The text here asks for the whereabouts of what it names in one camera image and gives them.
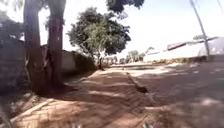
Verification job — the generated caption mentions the distant trees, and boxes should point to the distant trees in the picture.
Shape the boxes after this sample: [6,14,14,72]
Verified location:
[124,46,156,64]

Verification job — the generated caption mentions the low concrete kerb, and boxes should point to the low concrete kerb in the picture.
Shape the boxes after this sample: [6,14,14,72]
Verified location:
[126,71,158,108]

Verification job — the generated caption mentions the bushy green tree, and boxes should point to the bushy green tree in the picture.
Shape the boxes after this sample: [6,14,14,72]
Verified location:
[67,7,132,70]

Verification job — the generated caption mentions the thick tree trunk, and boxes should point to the thick tree trunk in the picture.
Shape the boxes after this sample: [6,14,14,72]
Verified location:
[44,0,68,90]
[22,0,48,95]

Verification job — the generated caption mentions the red roofed building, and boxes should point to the red roofed building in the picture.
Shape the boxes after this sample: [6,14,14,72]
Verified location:
[166,35,221,52]

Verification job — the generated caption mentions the brick paved road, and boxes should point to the brick paved road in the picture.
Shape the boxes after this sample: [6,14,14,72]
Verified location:
[126,61,224,128]

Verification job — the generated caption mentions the pale kerb strip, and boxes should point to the pale kerb strip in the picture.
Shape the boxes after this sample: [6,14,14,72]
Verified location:
[9,98,56,124]

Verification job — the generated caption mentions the leaning pole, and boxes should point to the leaning pole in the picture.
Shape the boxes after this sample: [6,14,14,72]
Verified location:
[189,0,212,61]

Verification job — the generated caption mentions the bare dirt strip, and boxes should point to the bare dirt strip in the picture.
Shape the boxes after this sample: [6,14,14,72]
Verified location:
[0,69,98,128]

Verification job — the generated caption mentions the grey wall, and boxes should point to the grey wall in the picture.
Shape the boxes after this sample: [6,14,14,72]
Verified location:
[0,43,98,91]

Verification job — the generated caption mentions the white wall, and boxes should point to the white wall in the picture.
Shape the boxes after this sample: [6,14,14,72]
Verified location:
[143,42,224,63]

